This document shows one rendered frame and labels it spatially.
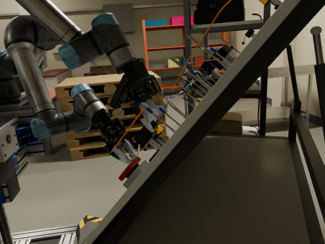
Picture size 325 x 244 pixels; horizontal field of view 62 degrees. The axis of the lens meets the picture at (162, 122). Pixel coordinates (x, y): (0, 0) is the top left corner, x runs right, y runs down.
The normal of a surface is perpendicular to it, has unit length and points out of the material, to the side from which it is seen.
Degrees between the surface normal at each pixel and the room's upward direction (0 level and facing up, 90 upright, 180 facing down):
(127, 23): 90
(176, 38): 90
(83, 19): 90
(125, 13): 90
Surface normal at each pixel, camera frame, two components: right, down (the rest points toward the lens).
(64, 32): 0.09, 0.33
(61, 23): 0.38, 0.01
